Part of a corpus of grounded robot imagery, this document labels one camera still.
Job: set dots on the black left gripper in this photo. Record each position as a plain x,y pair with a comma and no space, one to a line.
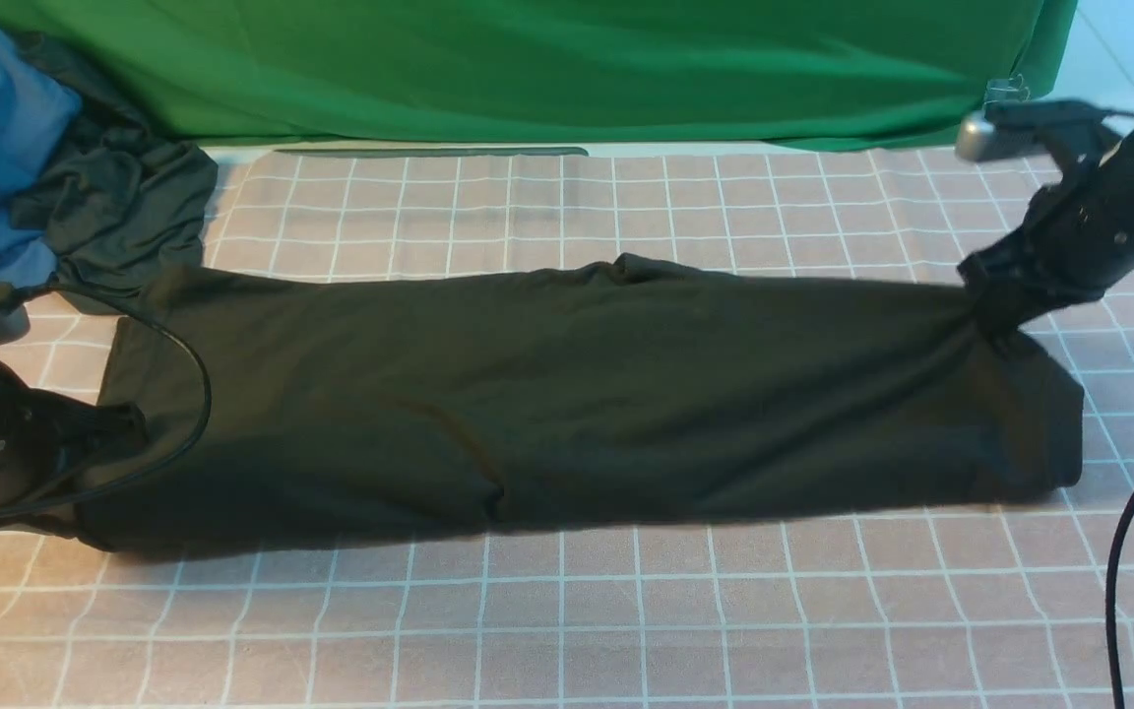
45,435

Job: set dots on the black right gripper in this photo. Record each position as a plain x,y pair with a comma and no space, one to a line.
1074,244

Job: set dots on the dark gray long-sleeve shirt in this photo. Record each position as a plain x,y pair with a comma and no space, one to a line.
635,391

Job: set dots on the gray right robot arm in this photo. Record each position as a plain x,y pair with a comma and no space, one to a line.
1076,239

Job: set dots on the metal binder clip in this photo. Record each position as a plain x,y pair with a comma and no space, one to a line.
1010,89

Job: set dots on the dark green crumpled garment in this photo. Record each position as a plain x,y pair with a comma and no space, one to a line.
117,200

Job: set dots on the pink checkered tablecloth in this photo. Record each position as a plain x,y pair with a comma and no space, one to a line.
975,608

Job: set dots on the green backdrop cloth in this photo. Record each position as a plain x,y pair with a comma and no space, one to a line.
811,75

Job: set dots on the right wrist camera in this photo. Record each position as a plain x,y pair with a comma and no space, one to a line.
1015,129

